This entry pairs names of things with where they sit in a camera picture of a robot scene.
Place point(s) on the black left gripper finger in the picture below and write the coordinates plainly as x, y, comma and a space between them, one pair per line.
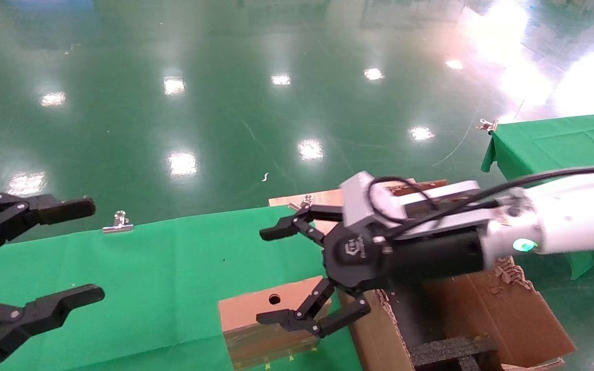
65, 304
60, 208

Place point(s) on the green tablecloth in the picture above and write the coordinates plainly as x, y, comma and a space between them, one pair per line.
147, 278
549, 144

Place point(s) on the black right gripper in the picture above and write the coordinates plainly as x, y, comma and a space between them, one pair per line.
431, 257

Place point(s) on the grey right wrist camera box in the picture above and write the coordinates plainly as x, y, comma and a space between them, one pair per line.
359, 201

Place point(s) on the cardboard flap piece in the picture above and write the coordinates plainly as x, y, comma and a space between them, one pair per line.
256, 309

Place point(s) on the large open cardboard carton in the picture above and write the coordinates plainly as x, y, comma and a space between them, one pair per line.
482, 309

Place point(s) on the black foam insert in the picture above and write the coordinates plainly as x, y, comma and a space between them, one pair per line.
441, 353

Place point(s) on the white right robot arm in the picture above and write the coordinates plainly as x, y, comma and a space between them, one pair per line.
575, 211

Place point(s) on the silver binder clip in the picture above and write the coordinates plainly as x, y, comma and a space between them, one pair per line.
304, 202
119, 224
488, 125

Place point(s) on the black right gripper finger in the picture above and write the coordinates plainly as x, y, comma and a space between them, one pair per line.
281, 228

